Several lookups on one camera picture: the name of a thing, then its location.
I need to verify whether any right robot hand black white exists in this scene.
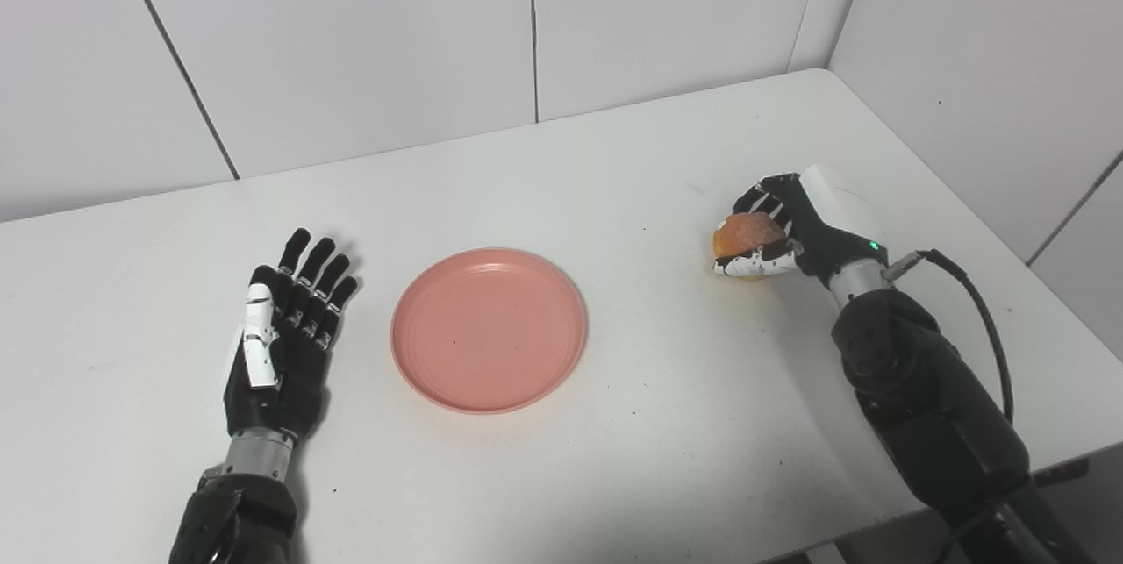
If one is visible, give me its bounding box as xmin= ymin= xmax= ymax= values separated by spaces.
xmin=713 ymin=165 xmax=889 ymax=288

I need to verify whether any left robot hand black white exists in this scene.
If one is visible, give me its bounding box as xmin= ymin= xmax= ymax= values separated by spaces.
xmin=223 ymin=227 xmax=361 ymax=440

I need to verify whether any pink round plate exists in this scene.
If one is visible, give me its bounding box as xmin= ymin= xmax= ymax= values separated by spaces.
xmin=390 ymin=248 xmax=589 ymax=415

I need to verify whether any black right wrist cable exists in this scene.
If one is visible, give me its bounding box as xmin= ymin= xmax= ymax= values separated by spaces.
xmin=883 ymin=249 xmax=1017 ymax=425

